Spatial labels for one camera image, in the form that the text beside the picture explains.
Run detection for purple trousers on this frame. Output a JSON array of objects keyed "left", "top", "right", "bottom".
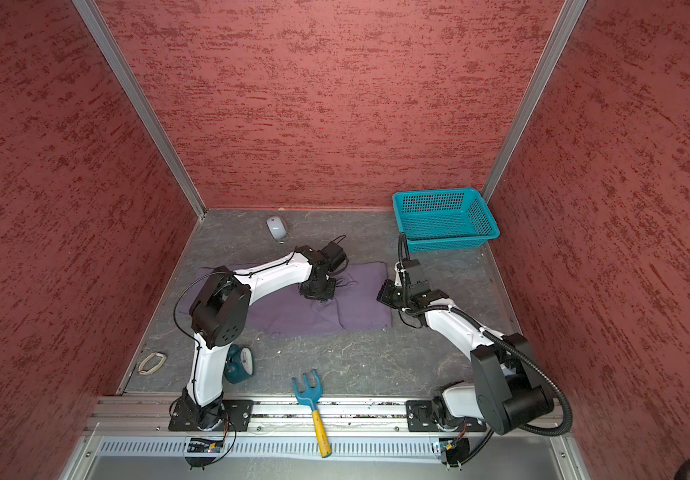
[{"left": 176, "top": 260, "right": 393, "bottom": 338}]

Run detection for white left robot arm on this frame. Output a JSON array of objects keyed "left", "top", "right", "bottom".
[{"left": 170, "top": 241, "right": 347, "bottom": 431}]

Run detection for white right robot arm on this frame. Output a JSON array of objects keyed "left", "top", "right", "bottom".
[{"left": 377, "top": 280, "right": 572, "bottom": 436}]

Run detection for white computer mouse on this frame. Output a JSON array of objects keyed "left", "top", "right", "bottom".
[{"left": 266, "top": 215, "right": 289, "bottom": 243}]

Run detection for teal plastic mesh basket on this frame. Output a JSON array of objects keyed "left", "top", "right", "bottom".
[{"left": 392, "top": 188, "right": 500, "bottom": 253}]

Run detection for teal tape dispenser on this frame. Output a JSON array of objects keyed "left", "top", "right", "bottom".
[{"left": 224, "top": 344, "right": 254, "bottom": 384}]

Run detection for black corrugated cable conduit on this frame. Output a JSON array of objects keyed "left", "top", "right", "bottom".
[{"left": 397, "top": 232, "right": 574, "bottom": 466}]

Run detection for blue garden fork yellow handle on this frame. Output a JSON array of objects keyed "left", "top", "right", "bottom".
[{"left": 292, "top": 369, "right": 332, "bottom": 458}]

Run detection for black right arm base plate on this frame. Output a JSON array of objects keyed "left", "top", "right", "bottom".
[{"left": 405, "top": 397, "right": 487, "bottom": 433}]

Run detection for right circuit board with wires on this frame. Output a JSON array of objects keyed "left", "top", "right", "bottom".
[{"left": 435, "top": 429, "right": 470, "bottom": 469}]

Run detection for circuit board with wires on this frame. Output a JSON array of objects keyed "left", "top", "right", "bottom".
[
  {"left": 184, "top": 414, "right": 237, "bottom": 470},
  {"left": 435, "top": 429, "right": 470, "bottom": 469}
]

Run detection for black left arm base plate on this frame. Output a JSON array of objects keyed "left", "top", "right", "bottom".
[{"left": 168, "top": 397, "right": 254, "bottom": 433}]

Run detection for left circuit board with wires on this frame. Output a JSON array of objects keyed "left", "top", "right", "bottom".
[{"left": 184, "top": 414, "right": 237, "bottom": 470}]

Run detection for aluminium front rail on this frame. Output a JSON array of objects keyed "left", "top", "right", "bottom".
[{"left": 83, "top": 394, "right": 568, "bottom": 463}]

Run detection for aluminium corner post left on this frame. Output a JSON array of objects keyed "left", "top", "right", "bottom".
[{"left": 72, "top": 0, "right": 208, "bottom": 220}]

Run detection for aluminium corner post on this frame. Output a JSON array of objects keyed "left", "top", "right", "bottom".
[
  {"left": 72, "top": 0, "right": 208, "bottom": 220},
  {"left": 481, "top": 0, "right": 587, "bottom": 202}
]

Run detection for aluminium corner post right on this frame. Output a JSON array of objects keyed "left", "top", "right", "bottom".
[{"left": 481, "top": 0, "right": 587, "bottom": 202}]

